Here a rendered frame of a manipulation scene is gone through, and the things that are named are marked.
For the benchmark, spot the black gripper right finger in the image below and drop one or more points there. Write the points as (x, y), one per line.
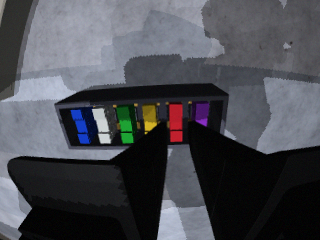
(242, 186)

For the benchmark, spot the yellow fuse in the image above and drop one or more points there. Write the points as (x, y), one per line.
(150, 116)

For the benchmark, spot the grey rectangular tray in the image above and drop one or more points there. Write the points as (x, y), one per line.
(13, 17)

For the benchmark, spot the red fuse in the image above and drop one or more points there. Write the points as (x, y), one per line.
(174, 110)

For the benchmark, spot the purple fuse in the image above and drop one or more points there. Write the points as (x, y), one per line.
(200, 112)

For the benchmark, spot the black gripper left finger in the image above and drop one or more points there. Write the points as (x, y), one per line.
(128, 187)

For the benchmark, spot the black fuse block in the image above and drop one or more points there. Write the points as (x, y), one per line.
(106, 119)

